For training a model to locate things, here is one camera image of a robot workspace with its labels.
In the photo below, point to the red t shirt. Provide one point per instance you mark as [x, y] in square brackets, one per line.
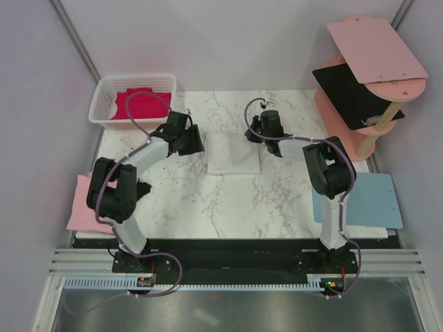
[145, 105]

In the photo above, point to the black square sheet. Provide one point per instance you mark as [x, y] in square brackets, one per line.
[356, 105]

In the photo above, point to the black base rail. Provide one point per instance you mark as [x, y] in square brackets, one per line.
[241, 261]

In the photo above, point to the pink t shirt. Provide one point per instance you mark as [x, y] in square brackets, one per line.
[82, 217]

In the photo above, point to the white slotted cable duct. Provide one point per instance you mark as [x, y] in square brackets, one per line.
[135, 283]

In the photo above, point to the light blue mat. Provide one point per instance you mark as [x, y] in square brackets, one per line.
[369, 201]

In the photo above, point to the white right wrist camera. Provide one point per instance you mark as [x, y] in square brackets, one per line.
[266, 104]

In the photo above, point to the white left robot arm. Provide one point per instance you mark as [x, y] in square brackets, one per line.
[116, 188]

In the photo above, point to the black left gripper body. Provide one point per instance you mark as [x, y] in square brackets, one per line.
[190, 141]

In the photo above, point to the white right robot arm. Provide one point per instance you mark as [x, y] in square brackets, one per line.
[331, 173]

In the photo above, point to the pink wooden shelf stand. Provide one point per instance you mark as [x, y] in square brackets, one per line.
[379, 59]

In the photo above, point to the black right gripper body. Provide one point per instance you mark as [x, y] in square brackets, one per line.
[257, 126]

